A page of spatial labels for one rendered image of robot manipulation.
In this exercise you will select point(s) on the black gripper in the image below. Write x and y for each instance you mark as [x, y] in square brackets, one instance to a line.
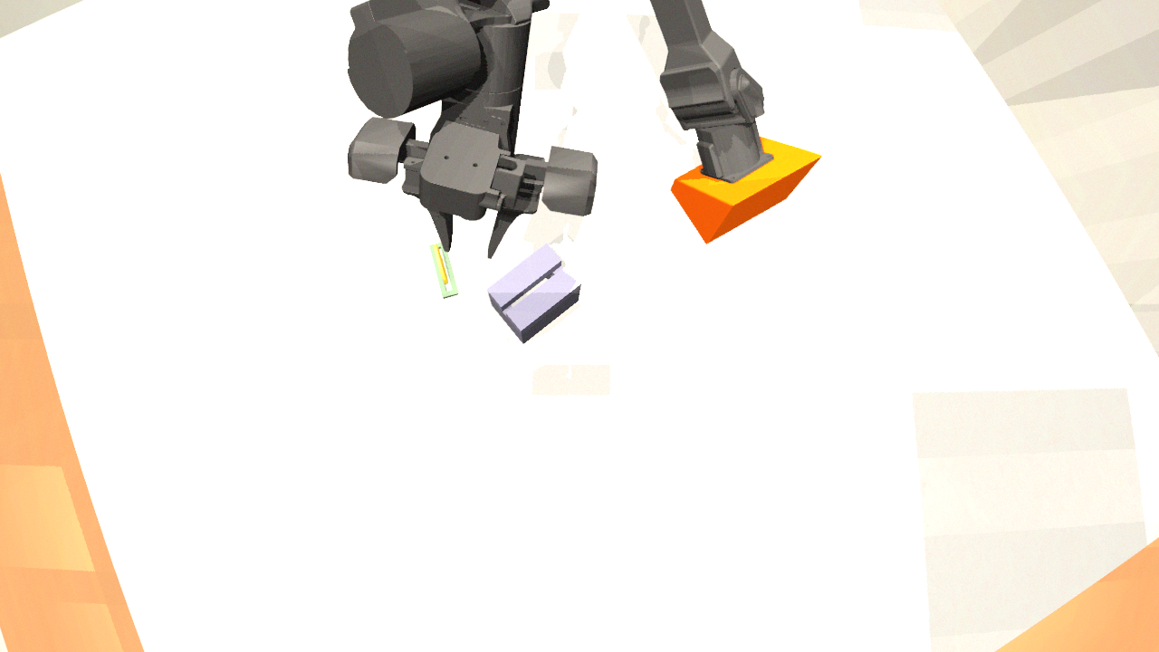
[569, 178]

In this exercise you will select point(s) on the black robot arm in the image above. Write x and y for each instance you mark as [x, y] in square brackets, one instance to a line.
[405, 55]

